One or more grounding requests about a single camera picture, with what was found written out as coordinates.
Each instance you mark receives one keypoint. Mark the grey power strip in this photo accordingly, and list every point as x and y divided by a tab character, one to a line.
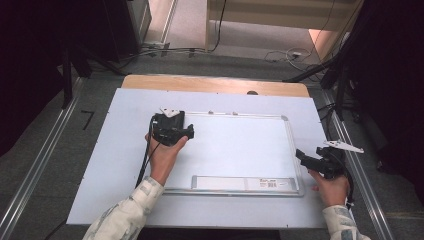
156	46

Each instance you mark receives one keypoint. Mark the dark curtain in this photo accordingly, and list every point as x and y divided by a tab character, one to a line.
26	66
396	100

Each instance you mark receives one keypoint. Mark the silver-framed whiteboard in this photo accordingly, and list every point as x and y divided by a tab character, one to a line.
240	150

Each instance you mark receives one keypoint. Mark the person's left hand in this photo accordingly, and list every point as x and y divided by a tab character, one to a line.
163	160

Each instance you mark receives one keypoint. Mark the wooden table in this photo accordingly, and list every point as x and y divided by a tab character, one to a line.
213	85

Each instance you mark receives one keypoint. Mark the black tripod stand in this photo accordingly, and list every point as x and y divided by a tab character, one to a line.
338	76

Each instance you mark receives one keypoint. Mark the metal floor rail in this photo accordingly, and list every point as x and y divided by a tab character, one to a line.
363	186
40	156

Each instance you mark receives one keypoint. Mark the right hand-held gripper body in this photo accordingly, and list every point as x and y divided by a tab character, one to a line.
333	158

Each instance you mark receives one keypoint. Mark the person's right hand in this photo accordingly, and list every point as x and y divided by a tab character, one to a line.
330	191

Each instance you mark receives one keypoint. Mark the large white base board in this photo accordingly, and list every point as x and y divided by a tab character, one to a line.
126	110

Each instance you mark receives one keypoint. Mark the dark cabinet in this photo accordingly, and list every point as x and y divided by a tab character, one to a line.
120	30

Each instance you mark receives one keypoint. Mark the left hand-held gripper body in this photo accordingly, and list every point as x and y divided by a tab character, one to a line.
168	128

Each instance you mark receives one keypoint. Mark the black stand leg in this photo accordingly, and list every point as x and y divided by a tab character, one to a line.
67	83

